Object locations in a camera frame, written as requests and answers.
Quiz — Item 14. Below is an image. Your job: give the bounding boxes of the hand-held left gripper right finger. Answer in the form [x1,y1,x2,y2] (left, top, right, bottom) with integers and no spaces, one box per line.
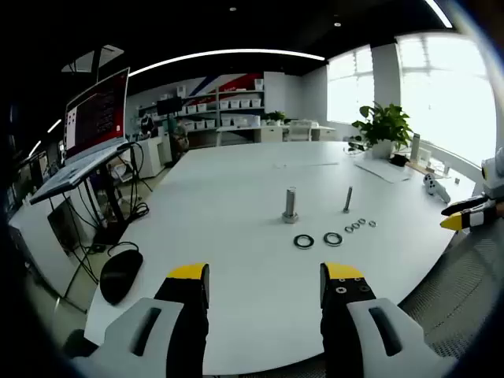
[319,261,458,378]

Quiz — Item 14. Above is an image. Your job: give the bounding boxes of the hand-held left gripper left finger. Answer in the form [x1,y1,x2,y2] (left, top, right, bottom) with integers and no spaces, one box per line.
[70,262,210,378]

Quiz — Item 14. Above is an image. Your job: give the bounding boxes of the thick steel threaded stud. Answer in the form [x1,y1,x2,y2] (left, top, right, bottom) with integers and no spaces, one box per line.
[281,187,301,224]

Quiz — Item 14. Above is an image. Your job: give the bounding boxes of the white game controller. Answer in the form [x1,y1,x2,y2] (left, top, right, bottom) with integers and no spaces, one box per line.
[423,174,452,204]

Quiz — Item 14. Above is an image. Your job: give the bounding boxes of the grey mesh office chair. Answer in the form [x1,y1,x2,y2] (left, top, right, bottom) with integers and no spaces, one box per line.
[397,232,504,359]

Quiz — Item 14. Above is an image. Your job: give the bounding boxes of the black computer mouse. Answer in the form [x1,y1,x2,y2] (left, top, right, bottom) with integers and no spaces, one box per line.
[99,248,144,306]

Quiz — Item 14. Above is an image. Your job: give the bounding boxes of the white paper sheet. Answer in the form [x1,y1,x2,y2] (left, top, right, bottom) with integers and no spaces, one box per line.
[354,159,413,184]

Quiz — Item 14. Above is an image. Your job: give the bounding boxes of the green potted plant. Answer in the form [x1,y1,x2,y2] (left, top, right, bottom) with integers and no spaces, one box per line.
[351,101,414,161]

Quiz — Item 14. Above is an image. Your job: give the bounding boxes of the black laptop stand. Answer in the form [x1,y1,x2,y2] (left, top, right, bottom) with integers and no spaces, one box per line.
[92,155,133,247]

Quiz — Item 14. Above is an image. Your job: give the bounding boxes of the white background desk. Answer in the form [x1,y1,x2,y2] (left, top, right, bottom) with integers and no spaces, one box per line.
[216,122,336,145]

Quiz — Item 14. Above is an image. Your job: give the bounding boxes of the black monitor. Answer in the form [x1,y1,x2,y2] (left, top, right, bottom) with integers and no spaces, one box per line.
[156,97,184,116]

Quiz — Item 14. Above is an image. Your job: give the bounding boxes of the silver laptop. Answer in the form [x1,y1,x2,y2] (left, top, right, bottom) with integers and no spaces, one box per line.
[29,67,131,205]

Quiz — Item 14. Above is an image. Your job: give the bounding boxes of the shelf of white storage bins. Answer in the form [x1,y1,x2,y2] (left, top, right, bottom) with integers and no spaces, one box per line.
[137,78,265,146]

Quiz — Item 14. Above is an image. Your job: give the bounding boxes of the curved ceiling light strip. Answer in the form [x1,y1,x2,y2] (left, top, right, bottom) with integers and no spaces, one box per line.
[128,49,326,78]

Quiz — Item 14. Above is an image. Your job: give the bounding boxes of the black cable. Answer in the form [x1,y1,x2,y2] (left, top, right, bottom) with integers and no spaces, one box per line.
[128,141,151,220]

